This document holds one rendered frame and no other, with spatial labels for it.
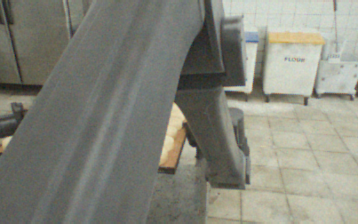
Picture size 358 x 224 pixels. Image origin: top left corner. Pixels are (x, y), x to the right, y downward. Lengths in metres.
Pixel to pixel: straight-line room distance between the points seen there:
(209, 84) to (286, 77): 3.18
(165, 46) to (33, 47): 3.58
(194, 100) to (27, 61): 3.56
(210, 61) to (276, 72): 3.19
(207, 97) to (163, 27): 0.16
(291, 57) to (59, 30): 2.46
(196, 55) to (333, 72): 3.56
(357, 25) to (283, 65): 1.13
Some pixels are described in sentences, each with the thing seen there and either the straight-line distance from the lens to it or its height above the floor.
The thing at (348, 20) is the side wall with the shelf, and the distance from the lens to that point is 4.15.
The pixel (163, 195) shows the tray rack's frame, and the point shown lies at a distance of 1.85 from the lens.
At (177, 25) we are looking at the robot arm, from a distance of 0.18.
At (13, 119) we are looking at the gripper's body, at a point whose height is 1.01.
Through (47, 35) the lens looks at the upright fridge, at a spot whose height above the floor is 0.75.
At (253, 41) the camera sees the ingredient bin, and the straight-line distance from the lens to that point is 3.29.
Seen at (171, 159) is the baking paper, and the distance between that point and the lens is 0.62.
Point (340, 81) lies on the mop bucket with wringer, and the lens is 3.87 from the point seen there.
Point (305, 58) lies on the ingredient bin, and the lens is 3.42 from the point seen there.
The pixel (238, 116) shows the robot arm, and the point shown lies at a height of 1.09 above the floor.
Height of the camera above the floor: 1.35
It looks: 25 degrees down
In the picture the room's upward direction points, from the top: straight up
